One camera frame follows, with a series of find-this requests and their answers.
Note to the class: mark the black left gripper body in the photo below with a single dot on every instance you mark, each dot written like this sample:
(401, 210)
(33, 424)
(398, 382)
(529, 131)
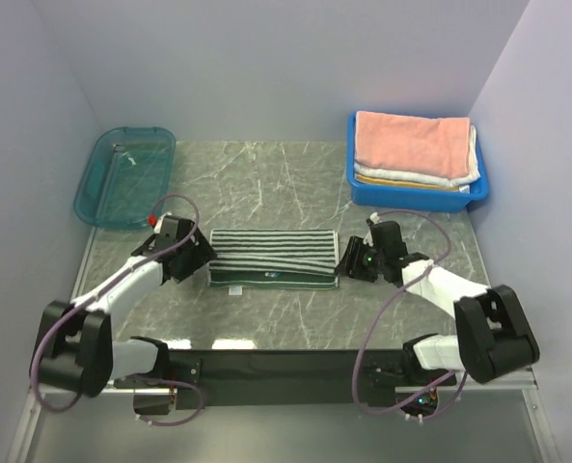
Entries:
(194, 257)

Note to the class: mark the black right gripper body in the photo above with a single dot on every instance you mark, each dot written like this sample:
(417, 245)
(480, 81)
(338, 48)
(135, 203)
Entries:
(371, 263)

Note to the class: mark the green white striped towel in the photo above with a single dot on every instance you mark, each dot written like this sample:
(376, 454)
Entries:
(274, 259)

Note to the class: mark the white terry towel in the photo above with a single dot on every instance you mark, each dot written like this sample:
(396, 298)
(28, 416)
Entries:
(472, 176)

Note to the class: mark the pink terry towel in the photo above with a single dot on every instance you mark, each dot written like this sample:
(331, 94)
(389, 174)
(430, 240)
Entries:
(432, 146)

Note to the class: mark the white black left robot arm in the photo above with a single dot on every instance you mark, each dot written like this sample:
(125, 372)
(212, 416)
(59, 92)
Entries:
(75, 350)

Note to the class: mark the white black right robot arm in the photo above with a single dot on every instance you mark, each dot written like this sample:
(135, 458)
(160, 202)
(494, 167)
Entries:
(493, 336)

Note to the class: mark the blue plastic bin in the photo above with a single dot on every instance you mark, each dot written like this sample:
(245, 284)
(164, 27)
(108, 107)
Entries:
(432, 200)

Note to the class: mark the yellow white striped towel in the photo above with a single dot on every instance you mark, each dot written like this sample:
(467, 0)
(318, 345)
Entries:
(410, 184)

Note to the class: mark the teal plastic laundry basket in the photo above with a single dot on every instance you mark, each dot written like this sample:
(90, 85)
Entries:
(128, 171)

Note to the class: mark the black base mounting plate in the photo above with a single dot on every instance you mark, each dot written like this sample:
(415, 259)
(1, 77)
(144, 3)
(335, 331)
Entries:
(290, 377)

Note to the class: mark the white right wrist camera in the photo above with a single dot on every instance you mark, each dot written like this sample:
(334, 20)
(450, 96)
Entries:
(373, 219)

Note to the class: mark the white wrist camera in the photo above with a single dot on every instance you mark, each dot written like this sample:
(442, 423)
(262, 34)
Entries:
(373, 219)
(157, 219)

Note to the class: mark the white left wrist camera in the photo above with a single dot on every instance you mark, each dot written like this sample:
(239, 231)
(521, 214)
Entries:
(157, 219)

